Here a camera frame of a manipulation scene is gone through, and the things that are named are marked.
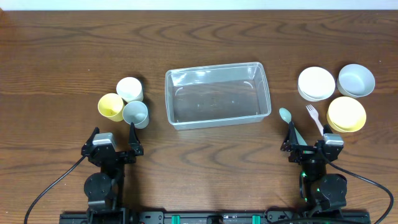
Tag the yellow cup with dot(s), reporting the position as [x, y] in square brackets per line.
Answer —
[111, 106]

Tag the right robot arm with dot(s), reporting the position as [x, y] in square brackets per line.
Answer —
[324, 193]

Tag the grey cup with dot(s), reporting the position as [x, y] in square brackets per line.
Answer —
[136, 112]

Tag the pink fork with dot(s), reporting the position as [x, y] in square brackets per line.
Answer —
[315, 116]

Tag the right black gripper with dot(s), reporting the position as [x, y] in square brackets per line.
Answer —
[308, 149]

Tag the mint green spoon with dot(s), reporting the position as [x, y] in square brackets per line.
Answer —
[287, 117]

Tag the clear plastic container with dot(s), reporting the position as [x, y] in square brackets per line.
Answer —
[217, 95]

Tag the yellow bowl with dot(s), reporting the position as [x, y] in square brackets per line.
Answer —
[346, 115]

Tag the white cup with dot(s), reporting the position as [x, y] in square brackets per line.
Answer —
[130, 89]

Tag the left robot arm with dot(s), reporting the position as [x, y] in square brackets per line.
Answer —
[104, 189]

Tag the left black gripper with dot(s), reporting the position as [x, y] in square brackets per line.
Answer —
[115, 156]

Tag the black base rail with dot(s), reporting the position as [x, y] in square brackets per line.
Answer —
[157, 217]

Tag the white bowl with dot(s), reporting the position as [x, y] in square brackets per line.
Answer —
[316, 84]

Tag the grey bowl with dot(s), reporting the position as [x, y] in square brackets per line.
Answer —
[355, 81]

